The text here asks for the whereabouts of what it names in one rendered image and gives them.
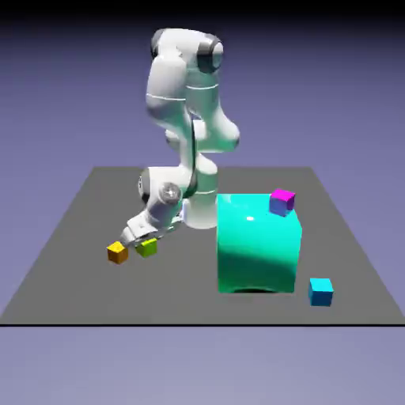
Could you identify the small magenta cube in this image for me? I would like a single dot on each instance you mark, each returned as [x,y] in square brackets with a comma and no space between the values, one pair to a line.
[282,202]

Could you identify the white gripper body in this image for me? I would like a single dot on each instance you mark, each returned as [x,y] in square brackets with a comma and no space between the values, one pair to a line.
[139,228]

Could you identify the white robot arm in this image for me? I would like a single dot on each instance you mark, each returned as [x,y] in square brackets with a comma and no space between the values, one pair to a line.
[199,104]

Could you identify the small cyan cube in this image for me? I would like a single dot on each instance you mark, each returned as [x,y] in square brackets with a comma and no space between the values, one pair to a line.
[320,291]

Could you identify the small lime green cube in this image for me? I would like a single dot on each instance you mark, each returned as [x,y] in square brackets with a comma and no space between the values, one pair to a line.
[146,248]

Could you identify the large teal box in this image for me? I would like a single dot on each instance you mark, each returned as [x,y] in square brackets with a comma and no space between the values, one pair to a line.
[258,243]

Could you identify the small orange cube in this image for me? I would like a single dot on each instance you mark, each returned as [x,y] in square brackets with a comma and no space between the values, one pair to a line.
[117,252]

